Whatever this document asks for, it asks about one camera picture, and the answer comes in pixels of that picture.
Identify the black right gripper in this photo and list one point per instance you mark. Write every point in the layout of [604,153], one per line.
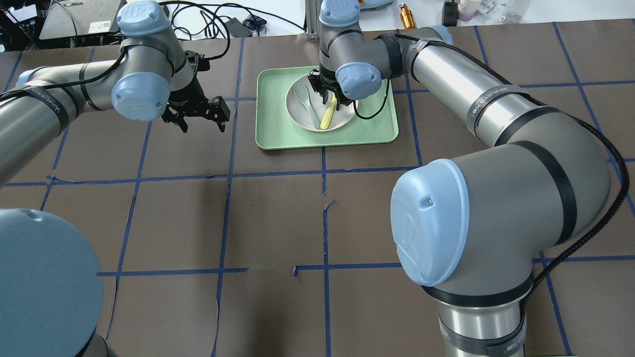
[325,82]

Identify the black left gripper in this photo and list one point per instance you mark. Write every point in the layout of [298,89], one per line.
[189,92]

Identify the yellow plastic fork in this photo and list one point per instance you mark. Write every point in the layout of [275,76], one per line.
[326,120]

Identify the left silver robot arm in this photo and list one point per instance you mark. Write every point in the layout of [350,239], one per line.
[51,298]

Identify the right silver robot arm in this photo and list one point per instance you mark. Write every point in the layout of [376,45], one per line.
[479,232]

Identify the green plastic spoon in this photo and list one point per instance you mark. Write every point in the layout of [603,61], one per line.
[302,93]

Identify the green plastic tray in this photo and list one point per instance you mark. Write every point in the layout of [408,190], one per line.
[288,114]

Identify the black power brick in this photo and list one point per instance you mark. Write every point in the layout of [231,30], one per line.
[237,29]

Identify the black power adapter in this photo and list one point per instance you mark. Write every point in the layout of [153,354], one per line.
[450,13]

